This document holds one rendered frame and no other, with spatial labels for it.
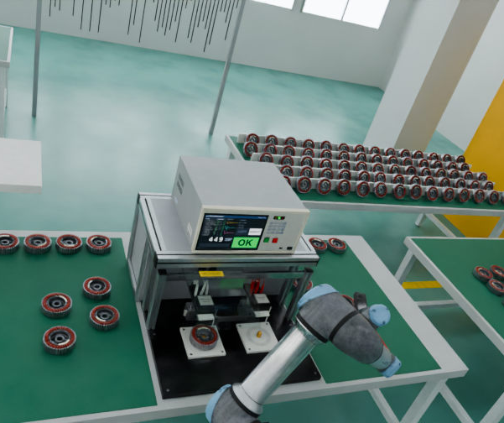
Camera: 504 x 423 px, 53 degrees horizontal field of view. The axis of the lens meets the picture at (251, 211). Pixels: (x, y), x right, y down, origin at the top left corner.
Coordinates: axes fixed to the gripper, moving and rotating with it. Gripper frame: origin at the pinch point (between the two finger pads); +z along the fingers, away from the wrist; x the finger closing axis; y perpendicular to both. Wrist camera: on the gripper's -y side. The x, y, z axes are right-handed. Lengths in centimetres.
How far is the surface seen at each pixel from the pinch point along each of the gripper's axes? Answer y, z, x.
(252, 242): -15, -17, -48
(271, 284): -9.5, 21.1, -30.2
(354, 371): 19.9, 5.5, 9.0
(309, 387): 30.6, -2.7, -11.4
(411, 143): -250, 261, 133
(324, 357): 17.0, 8.5, -3.6
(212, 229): -14, -26, -64
